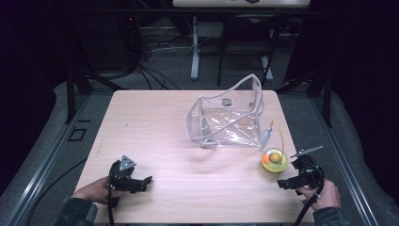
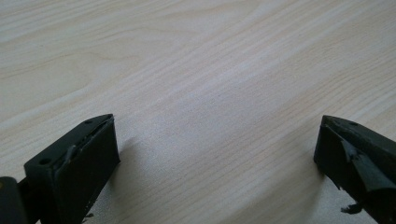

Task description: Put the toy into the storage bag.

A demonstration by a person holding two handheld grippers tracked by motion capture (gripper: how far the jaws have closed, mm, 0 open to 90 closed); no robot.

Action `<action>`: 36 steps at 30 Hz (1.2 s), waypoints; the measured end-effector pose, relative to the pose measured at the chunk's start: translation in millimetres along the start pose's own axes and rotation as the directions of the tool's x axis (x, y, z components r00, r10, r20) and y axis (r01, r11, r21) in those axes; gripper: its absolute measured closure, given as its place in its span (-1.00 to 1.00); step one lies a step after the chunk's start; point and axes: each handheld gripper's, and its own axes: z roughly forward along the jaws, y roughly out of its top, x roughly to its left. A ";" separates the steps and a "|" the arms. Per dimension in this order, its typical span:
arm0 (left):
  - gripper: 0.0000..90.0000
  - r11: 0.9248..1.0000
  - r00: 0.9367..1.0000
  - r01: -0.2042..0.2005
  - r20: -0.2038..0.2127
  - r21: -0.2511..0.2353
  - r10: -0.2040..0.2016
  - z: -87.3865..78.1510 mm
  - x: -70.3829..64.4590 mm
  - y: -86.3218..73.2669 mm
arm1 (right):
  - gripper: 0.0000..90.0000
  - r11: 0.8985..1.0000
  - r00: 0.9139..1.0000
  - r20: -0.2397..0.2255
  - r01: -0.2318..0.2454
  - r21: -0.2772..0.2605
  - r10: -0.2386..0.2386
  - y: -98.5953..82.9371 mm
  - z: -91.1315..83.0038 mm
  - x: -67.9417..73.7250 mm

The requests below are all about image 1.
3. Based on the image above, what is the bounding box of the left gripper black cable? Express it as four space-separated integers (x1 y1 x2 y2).
106 187 116 226

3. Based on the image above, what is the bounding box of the person's right hand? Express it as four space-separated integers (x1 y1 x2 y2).
295 178 342 212

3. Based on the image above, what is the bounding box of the bundle of floor cables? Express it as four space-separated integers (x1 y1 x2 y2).
119 15 196 91

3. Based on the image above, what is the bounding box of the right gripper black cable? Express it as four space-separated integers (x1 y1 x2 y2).
292 183 326 226

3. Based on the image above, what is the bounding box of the white desk leg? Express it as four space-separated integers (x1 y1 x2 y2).
190 16 200 81

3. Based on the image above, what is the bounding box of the black floor cable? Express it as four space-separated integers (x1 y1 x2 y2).
25 156 89 226

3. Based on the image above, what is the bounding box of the black metal frame stand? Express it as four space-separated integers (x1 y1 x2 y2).
275 67 334 128
64 67 130 125

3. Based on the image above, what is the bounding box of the small clear pendant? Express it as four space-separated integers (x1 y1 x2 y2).
260 123 274 153

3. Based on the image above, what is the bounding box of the black metal chair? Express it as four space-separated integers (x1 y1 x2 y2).
216 14 284 88

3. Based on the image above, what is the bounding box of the aluminium rail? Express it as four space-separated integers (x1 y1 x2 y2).
6 93 92 226
309 93 381 226

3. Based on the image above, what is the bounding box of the thin yellow cord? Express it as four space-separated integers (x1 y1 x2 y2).
270 120 285 158

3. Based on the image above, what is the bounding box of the yellow round toy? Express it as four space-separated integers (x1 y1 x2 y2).
261 147 289 174

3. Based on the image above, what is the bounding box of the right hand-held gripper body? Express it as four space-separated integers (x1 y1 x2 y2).
289 145 327 191

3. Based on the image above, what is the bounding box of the clear plastic bag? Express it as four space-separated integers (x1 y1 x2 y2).
184 73 265 150

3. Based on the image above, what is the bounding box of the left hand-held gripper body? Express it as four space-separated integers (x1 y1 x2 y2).
107 154 146 194

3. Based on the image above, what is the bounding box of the person's left hand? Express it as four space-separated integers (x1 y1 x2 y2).
71 175 124 206

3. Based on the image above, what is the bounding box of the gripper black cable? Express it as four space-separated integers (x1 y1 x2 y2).
292 183 326 226
106 187 116 226

